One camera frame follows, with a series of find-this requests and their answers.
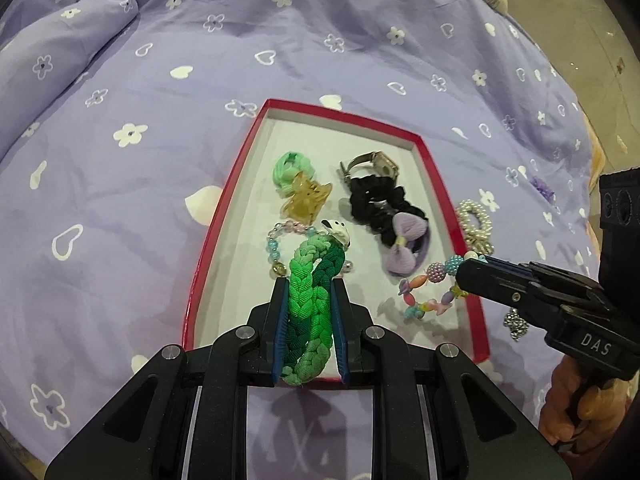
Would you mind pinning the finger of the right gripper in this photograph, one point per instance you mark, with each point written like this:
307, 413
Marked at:
543, 295

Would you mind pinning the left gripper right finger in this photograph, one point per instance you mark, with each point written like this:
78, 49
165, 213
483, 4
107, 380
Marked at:
436, 415

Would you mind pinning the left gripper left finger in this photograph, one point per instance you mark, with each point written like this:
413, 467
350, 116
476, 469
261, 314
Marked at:
183, 414

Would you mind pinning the black scrunchie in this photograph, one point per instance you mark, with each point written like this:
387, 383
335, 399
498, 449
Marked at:
375, 200

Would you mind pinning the amber bear hair claw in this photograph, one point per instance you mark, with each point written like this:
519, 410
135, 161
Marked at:
307, 199

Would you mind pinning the right hand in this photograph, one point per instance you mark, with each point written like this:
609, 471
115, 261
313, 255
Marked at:
600, 410

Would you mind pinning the purple flower hair clip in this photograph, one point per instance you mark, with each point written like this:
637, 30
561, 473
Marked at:
543, 189

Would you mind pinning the orange towel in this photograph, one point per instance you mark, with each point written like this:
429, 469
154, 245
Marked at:
597, 165

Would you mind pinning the red shallow box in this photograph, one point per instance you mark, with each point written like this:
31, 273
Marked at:
250, 245

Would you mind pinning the purple floral duvet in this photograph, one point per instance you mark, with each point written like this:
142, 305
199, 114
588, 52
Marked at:
121, 120

